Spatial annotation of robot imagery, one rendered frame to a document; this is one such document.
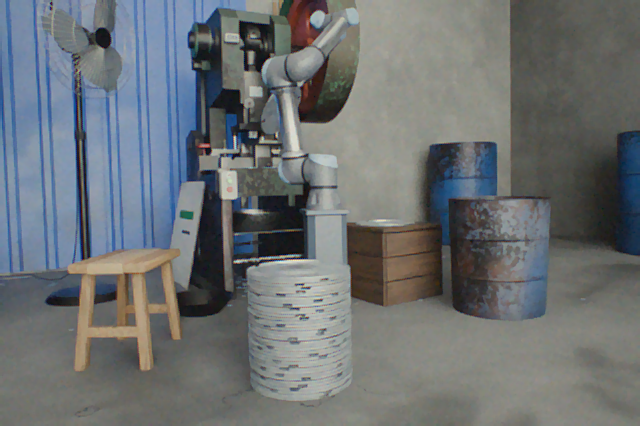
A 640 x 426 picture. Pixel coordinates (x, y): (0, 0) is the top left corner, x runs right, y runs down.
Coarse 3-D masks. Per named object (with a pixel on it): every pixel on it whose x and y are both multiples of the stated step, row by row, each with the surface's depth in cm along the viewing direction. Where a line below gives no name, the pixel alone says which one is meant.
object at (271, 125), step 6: (300, 90) 246; (270, 102) 229; (264, 108) 229; (270, 108) 232; (276, 108) 238; (264, 114) 231; (270, 114) 236; (276, 114) 241; (270, 120) 239; (276, 120) 244; (264, 126) 238; (270, 126) 242; (276, 126) 247; (270, 132) 246
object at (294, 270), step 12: (264, 264) 147; (276, 264) 147; (288, 264) 147; (300, 264) 147; (312, 264) 147; (324, 264) 145; (336, 264) 145; (252, 276) 129; (264, 276) 125; (276, 276) 128; (288, 276) 128; (300, 276) 127; (312, 276) 127; (324, 276) 125
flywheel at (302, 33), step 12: (300, 0) 285; (312, 0) 277; (324, 0) 258; (300, 12) 293; (312, 12) 279; (324, 12) 259; (300, 24) 295; (300, 36) 295; (312, 36) 281; (324, 72) 262; (312, 84) 283; (300, 96) 299; (312, 96) 285; (300, 108) 291; (312, 108) 277
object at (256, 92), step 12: (252, 72) 262; (252, 84) 262; (264, 84) 265; (252, 96) 262; (264, 96) 266; (240, 108) 265; (252, 108) 260; (240, 120) 266; (252, 120) 260; (264, 120) 263
